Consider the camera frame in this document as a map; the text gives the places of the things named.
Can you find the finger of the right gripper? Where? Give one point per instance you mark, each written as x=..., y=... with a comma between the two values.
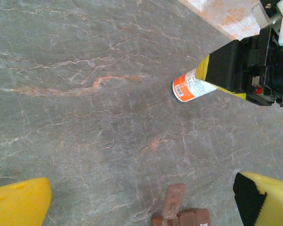
x=226, y=66
x=238, y=93

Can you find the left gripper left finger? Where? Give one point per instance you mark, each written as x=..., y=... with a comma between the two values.
x=19, y=202

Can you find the orange patterned white curtain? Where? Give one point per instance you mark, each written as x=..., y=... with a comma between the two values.
x=226, y=14

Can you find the orange white pill bottle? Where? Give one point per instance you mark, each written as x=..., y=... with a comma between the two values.
x=186, y=89

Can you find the brown weekly pill organizer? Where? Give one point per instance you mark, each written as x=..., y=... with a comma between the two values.
x=172, y=204

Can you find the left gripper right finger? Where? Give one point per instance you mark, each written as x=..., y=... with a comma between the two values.
x=273, y=202

